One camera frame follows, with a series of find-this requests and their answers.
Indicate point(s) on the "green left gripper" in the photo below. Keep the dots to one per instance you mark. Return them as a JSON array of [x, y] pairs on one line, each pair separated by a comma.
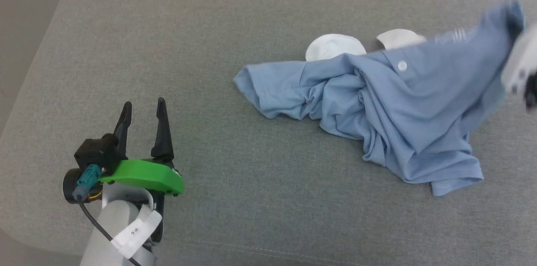
[[142, 173]]

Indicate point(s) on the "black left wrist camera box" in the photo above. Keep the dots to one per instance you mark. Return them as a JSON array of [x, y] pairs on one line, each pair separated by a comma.
[[96, 150]]

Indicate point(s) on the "light blue white-collared shirt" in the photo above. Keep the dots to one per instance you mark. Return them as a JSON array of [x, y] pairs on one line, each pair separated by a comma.
[[398, 102]]

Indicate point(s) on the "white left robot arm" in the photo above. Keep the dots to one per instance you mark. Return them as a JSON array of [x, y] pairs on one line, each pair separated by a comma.
[[113, 215]]

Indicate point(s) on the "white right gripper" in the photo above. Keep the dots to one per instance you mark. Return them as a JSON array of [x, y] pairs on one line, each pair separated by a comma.
[[522, 60]]

